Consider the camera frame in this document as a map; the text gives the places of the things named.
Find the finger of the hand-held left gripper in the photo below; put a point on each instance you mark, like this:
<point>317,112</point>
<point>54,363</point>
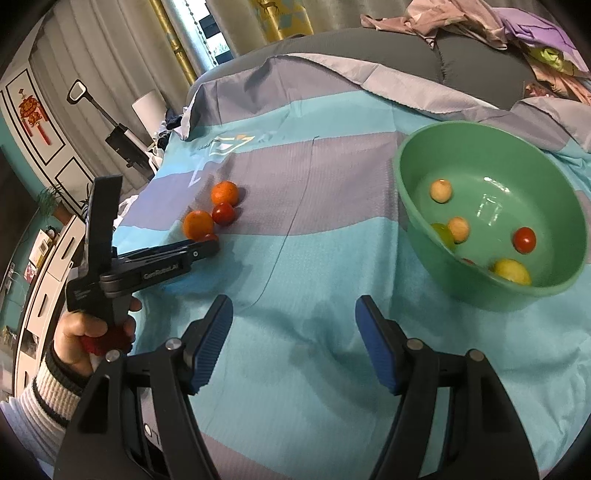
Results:
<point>203,251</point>
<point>157,250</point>

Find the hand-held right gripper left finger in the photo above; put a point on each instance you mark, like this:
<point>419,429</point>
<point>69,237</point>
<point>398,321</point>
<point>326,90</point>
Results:
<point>213,344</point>

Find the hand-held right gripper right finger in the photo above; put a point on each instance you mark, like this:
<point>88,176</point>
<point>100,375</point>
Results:
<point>376,348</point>

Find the red tomato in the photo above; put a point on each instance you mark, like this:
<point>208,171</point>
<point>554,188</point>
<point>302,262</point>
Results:
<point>224,213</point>
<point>525,240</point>
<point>211,237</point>

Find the orange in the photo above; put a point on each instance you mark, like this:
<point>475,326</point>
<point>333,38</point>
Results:
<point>198,225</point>
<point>225,193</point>

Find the green mango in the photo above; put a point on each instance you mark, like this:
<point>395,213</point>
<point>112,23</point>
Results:
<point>441,233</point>

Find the small yellow round fruit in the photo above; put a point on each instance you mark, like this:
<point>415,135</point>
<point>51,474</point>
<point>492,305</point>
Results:
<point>459,229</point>
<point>441,190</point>

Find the yellow green lemon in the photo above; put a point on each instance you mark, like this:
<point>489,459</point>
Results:
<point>512,271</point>

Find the green plastic bowl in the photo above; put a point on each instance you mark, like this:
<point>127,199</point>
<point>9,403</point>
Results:
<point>494,207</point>

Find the person's left forearm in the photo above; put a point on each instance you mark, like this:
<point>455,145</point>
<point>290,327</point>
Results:
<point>41,406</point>

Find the person's left hand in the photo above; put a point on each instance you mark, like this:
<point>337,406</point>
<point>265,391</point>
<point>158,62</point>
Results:
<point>76,332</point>

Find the white plastic bag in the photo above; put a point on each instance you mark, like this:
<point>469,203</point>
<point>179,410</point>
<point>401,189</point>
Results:
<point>128,205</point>

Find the potted plant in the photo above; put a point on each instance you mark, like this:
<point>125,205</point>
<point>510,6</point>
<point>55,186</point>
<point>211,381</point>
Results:
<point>48,201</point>

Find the white cabinet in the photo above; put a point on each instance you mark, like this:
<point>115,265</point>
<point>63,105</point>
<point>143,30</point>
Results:
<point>46,277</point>

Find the stick vacuum cleaner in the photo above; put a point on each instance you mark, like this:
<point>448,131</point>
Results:
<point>122,138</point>

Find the blue grey striped sheet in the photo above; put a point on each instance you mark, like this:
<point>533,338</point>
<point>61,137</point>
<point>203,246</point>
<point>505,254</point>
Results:
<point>323,277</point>

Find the pile of clothes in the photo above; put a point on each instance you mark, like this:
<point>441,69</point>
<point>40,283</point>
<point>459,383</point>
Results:
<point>168,131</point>

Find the white cylinder appliance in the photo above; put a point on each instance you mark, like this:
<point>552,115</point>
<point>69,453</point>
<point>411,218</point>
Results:
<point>148,110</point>

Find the window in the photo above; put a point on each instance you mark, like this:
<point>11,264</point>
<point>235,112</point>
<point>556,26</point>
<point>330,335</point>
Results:
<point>203,27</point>

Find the yellow patterned curtain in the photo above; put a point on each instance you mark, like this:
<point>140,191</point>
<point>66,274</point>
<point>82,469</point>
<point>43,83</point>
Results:
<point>277,16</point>

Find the grey sofa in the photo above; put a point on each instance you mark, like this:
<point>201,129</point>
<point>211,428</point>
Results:
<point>346,46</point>

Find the floral cloth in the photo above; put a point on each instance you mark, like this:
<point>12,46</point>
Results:
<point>554,69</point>

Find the pink garment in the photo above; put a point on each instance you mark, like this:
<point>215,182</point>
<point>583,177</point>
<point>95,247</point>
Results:
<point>438,18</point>

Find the purple garment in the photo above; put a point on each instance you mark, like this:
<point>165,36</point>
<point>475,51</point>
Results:
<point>540,32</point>

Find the red knot wall decoration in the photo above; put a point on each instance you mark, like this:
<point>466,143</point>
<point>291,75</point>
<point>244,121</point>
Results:
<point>32,115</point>

